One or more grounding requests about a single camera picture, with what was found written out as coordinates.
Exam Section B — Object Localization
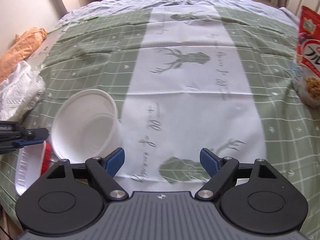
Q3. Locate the white disposable round bowl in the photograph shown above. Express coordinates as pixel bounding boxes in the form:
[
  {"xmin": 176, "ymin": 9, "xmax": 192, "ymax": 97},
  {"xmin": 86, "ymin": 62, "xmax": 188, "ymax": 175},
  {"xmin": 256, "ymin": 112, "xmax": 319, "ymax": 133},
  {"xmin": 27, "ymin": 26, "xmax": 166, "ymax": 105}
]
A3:
[{"xmin": 50, "ymin": 89, "xmax": 123, "ymax": 164}]

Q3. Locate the white rectangular plastic tray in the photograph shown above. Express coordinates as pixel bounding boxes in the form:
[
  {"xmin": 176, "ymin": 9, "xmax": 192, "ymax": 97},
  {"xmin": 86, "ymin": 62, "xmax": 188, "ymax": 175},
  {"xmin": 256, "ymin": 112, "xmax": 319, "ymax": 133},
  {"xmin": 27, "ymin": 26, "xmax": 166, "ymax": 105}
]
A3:
[{"xmin": 15, "ymin": 142, "xmax": 46, "ymax": 196}]

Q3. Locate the red object beside tray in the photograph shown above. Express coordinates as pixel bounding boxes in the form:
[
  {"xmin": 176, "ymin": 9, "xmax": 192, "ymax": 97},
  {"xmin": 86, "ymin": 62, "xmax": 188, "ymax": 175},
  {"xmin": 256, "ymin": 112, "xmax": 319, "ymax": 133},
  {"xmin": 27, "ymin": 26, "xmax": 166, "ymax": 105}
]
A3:
[{"xmin": 40, "ymin": 141, "xmax": 54, "ymax": 175}]

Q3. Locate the white knitted cloth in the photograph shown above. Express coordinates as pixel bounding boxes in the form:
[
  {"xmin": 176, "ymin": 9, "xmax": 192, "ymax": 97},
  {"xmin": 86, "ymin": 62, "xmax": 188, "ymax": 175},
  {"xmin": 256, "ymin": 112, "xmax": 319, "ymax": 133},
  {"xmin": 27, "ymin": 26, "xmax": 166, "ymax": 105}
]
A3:
[{"xmin": 1, "ymin": 61, "xmax": 46, "ymax": 121}]

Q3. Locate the orange cloth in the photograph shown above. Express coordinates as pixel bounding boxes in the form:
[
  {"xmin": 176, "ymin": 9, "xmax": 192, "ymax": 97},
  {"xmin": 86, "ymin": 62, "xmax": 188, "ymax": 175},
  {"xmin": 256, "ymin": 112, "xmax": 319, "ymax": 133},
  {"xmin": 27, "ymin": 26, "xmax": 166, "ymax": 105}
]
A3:
[{"xmin": 0, "ymin": 27, "xmax": 47, "ymax": 82}]

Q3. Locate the green white deer tablecloth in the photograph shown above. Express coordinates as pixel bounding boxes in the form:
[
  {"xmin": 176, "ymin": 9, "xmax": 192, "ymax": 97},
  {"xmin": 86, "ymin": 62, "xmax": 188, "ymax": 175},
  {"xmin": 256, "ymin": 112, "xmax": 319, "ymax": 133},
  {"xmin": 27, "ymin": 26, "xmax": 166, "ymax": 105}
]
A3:
[{"xmin": 1, "ymin": 0, "xmax": 319, "ymax": 239}]

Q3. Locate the red cereal bag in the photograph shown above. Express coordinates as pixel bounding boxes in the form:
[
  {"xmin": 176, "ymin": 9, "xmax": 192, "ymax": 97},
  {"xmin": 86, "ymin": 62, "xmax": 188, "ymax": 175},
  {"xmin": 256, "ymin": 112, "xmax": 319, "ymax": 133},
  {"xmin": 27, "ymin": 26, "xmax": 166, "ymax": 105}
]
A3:
[{"xmin": 293, "ymin": 6, "xmax": 319, "ymax": 108}]

